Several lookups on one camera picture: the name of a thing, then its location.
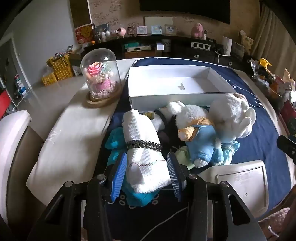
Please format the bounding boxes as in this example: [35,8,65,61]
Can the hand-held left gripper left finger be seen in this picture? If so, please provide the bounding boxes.
[26,152,129,241]

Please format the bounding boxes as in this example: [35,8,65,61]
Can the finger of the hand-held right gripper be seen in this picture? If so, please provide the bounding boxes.
[277,135,296,165]

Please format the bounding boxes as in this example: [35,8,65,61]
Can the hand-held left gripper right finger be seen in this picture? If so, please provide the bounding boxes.
[166,152,266,241]

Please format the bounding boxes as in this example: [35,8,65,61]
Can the teal doll raincoat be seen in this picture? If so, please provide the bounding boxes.
[104,127,162,207]

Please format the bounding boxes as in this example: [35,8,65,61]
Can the black fuzzy cloth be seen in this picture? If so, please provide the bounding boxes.
[154,109,185,149]

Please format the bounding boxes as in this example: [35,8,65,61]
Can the white plush dog blue overalls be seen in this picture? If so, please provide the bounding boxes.
[166,101,225,168]

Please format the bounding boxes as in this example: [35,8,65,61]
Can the white towel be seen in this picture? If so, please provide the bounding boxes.
[122,109,173,193]

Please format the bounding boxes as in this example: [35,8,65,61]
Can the white cardboard box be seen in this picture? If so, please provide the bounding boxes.
[128,64,236,109]

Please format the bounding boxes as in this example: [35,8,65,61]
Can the pale green cloth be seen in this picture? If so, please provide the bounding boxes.
[174,146,197,171]

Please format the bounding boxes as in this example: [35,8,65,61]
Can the navy printed blanket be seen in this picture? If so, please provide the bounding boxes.
[95,57,292,241]

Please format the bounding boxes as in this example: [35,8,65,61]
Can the black beaded hair band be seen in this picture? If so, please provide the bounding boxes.
[126,140,163,152]

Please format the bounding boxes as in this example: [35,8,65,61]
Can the white plastic lid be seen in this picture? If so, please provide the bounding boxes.
[196,159,269,218]

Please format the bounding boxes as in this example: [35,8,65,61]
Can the yellow toy excavator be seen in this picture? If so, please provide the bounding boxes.
[258,58,273,70]

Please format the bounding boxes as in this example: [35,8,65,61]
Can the translucent plastic container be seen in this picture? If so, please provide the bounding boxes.
[232,42,245,58]

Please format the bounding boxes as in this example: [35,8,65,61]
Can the beige curtain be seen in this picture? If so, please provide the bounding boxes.
[251,0,296,70]

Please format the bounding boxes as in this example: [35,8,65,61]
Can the cream plush toy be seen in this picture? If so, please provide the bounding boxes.
[239,30,254,50]

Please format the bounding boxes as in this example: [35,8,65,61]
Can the white chair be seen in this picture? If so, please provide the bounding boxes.
[0,110,44,232]

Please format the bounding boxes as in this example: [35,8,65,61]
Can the white cylindrical air purifier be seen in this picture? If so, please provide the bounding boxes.
[222,36,233,57]

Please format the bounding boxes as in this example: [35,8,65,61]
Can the glass dome with rose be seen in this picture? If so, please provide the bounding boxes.
[80,48,122,109]

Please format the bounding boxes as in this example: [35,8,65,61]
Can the brown wooden box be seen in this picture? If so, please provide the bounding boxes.
[124,50,156,59]

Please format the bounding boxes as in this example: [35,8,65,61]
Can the black long cabinet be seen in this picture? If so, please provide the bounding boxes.
[83,35,255,70]

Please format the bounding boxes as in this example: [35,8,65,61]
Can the teal book stack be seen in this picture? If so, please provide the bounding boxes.
[124,42,152,52]

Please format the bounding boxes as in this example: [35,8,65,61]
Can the shelf with blue boxes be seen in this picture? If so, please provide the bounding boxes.
[13,74,29,99]

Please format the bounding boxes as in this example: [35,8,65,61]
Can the red chair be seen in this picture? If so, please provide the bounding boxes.
[0,90,12,118]

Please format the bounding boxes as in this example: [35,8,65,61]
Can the pink plush toy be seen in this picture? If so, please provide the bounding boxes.
[191,22,204,39]

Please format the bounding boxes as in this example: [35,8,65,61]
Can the red gift bag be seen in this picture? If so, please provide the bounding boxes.
[74,23,95,44]

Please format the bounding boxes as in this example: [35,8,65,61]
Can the blank white canvas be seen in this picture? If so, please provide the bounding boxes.
[144,17,174,27]

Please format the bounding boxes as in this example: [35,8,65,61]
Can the white power cable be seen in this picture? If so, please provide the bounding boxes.
[214,47,222,65]

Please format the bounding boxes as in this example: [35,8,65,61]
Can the white triple photo frame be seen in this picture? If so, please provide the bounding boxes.
[191,41,211,51]

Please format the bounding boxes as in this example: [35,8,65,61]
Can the black wall television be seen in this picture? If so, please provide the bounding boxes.
[139,0,231,25]

